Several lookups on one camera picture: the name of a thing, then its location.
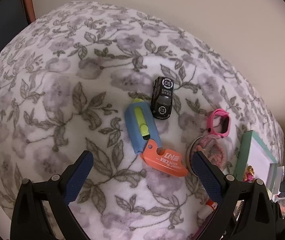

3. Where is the floral grey white blanket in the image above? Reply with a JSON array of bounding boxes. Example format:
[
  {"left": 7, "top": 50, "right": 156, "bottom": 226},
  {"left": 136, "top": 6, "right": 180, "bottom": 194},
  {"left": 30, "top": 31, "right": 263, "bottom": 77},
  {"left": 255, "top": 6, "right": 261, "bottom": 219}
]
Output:
[{"left": 0, "top": 1, "right": 284, "bottom": 239}]

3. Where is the blue orange retractable knife toy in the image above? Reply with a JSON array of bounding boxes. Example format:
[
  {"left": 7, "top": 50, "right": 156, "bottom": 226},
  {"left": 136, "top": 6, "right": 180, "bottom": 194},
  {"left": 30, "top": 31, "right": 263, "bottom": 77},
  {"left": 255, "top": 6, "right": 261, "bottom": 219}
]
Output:
[{"left": 125, "top": 98, "right": 188, "bottom": 177}]

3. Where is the teal rimmed white tray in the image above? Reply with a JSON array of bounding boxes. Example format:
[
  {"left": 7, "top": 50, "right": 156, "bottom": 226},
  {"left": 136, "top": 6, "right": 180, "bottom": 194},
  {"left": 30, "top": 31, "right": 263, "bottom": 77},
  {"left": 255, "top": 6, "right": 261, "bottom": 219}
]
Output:
[{"left": 234, "top": 131, "right": 278, "bottom": 192}]

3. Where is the clear glass jar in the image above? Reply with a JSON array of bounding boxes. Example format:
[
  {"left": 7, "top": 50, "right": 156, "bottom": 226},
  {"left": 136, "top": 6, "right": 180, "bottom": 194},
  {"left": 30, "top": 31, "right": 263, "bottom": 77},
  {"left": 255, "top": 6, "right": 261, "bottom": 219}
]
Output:
[{"left": 275, "top": 196, "right": 285, "bottom": 218}]

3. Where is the black toy car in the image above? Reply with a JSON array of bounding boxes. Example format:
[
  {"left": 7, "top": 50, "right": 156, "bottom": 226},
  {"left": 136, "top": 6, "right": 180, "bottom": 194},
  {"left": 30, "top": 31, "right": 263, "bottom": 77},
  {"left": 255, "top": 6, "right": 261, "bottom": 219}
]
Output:
[{"left": 150, "top": 76, "right": 174, "bottom": 120}]

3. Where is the pink wrist band watch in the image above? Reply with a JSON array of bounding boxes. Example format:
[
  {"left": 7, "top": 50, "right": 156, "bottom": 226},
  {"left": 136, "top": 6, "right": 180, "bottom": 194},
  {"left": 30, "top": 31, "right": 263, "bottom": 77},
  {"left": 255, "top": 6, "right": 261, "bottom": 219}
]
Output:
[{"left": 207, "top": 108, "right": 231, "bottom": 138}]

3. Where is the purple lighter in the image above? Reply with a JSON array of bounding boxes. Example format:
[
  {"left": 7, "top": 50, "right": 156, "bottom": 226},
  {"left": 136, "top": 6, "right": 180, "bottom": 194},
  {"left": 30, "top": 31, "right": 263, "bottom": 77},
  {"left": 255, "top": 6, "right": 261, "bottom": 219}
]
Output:
[{"left": 187, "top": 226, "right": 204, "bottom": 240}]

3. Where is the clear round bead case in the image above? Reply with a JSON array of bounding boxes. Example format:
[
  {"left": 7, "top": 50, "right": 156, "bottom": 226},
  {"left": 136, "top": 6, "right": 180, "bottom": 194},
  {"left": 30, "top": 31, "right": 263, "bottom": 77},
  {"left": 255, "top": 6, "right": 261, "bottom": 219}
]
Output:
[{"left": 186, "top": 134, "right": 227, "bottom": 175}]

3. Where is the red white glue stick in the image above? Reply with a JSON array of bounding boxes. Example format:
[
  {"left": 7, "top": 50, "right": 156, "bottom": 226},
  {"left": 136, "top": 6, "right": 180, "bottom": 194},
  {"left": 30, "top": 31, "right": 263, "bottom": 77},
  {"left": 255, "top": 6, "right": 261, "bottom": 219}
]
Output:
[{"left": 198, "top": 199, "right": 217, "bottom": 220}]

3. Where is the pink doll figure toy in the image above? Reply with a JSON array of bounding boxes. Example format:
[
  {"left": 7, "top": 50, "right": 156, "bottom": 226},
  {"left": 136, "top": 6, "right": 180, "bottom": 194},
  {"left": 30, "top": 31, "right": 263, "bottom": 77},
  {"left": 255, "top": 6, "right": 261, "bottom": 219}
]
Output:
[{"left": 243, "top": 165, "right": 255, "bottom": 183}]

